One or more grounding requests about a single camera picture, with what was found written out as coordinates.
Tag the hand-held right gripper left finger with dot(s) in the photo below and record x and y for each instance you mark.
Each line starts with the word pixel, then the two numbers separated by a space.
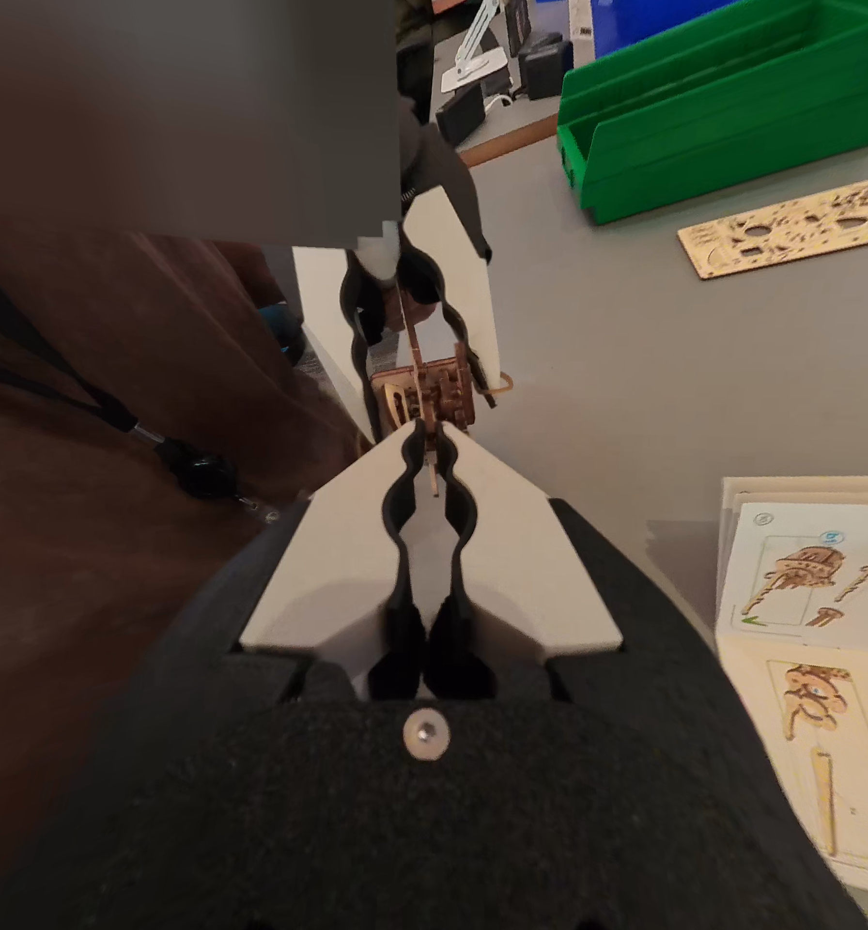
pixel 318 567

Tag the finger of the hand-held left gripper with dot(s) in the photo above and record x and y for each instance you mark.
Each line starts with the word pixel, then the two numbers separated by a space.
pixel 470 290
pixel 321 305

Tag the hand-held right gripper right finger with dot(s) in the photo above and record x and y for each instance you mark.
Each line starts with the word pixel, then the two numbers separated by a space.
pixel 543 567

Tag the wooden model assembly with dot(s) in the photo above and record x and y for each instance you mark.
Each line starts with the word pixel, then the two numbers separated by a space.
pixel 398 396

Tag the laser-cut wooden parts sheet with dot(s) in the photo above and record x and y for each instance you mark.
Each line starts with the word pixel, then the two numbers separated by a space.
pixel 717 247

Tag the blue wristband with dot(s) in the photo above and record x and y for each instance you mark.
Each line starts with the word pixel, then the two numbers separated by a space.
pixel 281 327

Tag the black box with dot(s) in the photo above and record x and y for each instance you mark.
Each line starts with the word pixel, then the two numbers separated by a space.
pixel 459 113
pixel 547 69

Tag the tan rubber band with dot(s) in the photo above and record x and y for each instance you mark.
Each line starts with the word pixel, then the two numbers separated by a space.
pixel 509 381

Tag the illustrated instruction booklet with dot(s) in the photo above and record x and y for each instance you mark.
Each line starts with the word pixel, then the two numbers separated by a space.
pixel 790 523

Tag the large green plastic bin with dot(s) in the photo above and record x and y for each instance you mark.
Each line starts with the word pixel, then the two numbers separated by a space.
pixel 695 145

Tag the large blue plastic bin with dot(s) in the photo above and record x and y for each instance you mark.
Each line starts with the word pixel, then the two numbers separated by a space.
pixel 659 22

